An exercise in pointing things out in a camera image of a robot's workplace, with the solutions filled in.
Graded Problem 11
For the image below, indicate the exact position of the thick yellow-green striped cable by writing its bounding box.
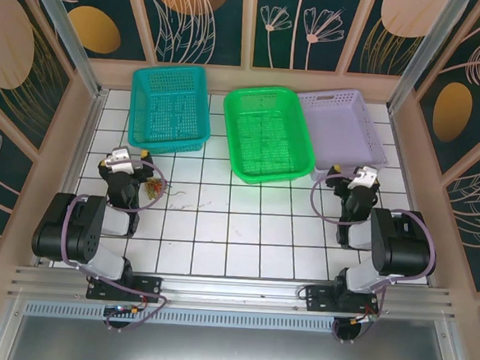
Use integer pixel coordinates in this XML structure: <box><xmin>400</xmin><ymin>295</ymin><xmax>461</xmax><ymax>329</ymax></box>
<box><xmin>141</xmin><ymin>177</ymin><xmax>166</xmax><ymax>203</ymax></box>

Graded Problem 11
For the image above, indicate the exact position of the red cable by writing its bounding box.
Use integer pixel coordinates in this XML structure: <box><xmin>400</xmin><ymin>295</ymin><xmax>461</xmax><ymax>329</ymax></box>
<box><xmin>143</xmin><ymin>176</ymin><xmax>165</xmax><ymax>200</ymax></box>

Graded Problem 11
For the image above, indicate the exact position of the lavender plastic basket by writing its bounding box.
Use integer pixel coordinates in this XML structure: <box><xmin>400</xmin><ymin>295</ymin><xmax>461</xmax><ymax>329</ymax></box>
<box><xmin>291</xmin><ymin>84</ymin><xmax>395</xmax><ymax>187</ymax></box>

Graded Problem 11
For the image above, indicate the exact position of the teal plastic basket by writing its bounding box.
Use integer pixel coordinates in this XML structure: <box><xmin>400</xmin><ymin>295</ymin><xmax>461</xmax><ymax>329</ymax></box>
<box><xmin>126</xmin><ymin>62</ymin><xmax>216</xmax><ymax>159</ymax></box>

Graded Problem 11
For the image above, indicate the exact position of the green plastic basket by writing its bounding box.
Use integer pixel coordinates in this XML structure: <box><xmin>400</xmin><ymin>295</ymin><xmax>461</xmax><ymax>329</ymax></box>
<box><xmin>217</xmin><ymin>82</ymin><xmax>321</xmax><ymax>189</ymax></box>

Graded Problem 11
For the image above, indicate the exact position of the grey metal sheet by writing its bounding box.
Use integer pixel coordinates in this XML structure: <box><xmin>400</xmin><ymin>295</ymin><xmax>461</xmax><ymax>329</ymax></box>
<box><xmin>0</xmin><ymin>290</ymin><xmax>472</xmax><ymax>360</ymax></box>

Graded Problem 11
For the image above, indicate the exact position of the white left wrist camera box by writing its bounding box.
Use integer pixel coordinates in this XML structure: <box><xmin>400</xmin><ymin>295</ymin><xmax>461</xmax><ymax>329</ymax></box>
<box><xmin>102</xmin><ymin>145</ymin><xmax>135</xmax><ymax>174</ymax></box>

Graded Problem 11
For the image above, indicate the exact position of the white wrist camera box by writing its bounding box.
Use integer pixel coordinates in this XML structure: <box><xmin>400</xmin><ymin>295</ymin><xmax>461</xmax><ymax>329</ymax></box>
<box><xmin>102</xmin><ymin>145</ymin><xmax>135</xmax><ymax>174</ymax></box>
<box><xmin>348</xmin><ymin>164</ymin><xmax>380</xmax><ymax>192</ymax></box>

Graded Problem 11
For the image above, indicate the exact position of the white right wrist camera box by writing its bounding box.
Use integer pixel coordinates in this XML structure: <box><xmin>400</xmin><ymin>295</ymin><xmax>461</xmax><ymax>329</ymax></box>
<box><xmin>348</xmin><ymin>164</ymin><xmax>380</xmax><ymax>192</ymax></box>

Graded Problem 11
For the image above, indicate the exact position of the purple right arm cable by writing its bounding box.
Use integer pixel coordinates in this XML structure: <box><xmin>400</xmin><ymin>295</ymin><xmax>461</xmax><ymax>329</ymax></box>
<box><xmin>301</xmin><ymin>171</ymin><xmax>444</xmax><ymax>351</ymax></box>

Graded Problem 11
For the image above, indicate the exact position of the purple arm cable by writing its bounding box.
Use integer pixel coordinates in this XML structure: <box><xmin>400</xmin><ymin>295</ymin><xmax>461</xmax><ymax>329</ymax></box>
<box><xmin>54</xmin><ymin>153</ymin><xmax>180</xmax><ymax>336</ymax></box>
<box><xmin>301</xmin><ymin>171</ymin><xmax>444</xmax><ymax>351</ymax></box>

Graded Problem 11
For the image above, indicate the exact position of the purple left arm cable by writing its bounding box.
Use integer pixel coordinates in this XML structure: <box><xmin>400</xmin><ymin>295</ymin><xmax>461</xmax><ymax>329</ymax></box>
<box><xmin>54</xmin><ymin>153</ymin><xmax>180</xmax><ymax>336</ymax></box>

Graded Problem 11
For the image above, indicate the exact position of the small circuit board with wires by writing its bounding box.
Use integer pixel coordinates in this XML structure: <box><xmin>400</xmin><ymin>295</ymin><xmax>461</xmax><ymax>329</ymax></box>
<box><xmin>351</xmin><ymin>311</ymin><xmax>380</xmax><ymax>327</ymax></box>
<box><xmin>104</xmin><ymin>302</ymin><xmax>144</xmax><ymax>319</ymax></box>

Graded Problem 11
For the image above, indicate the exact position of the aluminium frame post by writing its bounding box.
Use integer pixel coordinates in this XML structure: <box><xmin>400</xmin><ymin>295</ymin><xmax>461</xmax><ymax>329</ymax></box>
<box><xmin>15</xmin><ymin>0</ymin><xmax>116</xmax><ymax>103</ymax></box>
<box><xmin>386</xmin><ymin>0</ymin><xmax>480</xmax><ymax>119</ymax></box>

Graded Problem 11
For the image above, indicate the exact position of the aluminium extrusion rail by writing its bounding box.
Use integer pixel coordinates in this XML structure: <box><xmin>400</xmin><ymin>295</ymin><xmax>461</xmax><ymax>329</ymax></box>
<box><xmin>7</xmin><ymin>258</ymin><xmax>458</xmax><ymax>328</ymax></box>

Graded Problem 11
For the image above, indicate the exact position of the slotted grey cable duct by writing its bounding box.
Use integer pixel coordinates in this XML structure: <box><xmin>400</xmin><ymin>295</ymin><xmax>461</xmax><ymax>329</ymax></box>
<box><xmin>22</xmin><ymin>298</ymin><xmax>338</xmax><ymax>337</ymax></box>

